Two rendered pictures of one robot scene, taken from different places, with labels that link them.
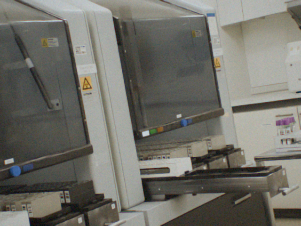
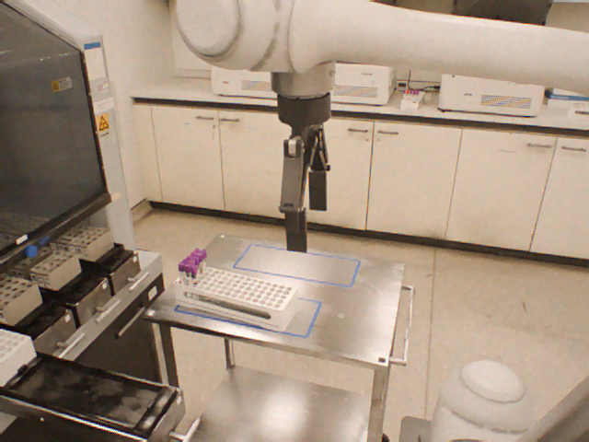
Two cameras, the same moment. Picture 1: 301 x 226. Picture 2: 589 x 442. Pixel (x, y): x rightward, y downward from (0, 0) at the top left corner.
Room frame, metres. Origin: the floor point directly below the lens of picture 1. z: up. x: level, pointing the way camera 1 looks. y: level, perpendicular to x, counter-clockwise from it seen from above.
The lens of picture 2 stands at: (1.30, -0.36, 1.54)
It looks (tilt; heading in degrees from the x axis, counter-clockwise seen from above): 26 degrees down; 339
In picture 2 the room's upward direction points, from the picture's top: straight up
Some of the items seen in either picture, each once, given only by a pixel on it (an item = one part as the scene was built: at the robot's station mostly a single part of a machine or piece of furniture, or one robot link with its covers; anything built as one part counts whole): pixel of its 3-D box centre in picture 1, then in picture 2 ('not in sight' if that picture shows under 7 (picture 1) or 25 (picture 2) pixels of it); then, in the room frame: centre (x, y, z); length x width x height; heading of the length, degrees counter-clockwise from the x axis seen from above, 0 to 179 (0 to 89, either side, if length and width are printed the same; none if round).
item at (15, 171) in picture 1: (15, 171); not in sight; (1.74, 0.41, 0.98); 0.03 x 0.01 x 0.03; 143
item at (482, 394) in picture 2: not in sight; (480, 424); (1.71, -0.86, 0.87); 0.18 x 0.16 x 0.22; 138
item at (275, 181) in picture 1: (194, 182); (36, 385); (2.18, -0.11, 0.78); 0.73 x 0.14 x 0.09; 53
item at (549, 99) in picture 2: not in sight; (565, 98); (3.43, -3.00, 0.94); 0.23 x 0.13 x 0.07; 57
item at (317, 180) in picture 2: not in sight; (317, 191); (1.97, -0.66, 1.23); 0.03 x 0.01 x 0.07; 53
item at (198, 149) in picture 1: (197, 150); (63, 272); (2.52, -0.16, 0.85); 0.12 x 0.02 x 0.06; 142
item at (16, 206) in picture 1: (28, 206); not in sight; (1.88, 0.42, 0.85); 0.12 x 0.02 x 0.06; 142
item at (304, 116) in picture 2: not in sight; (305, 124); (1.92, -0.61, 1.36); 0.08 x 0.07 x 0.09; 143
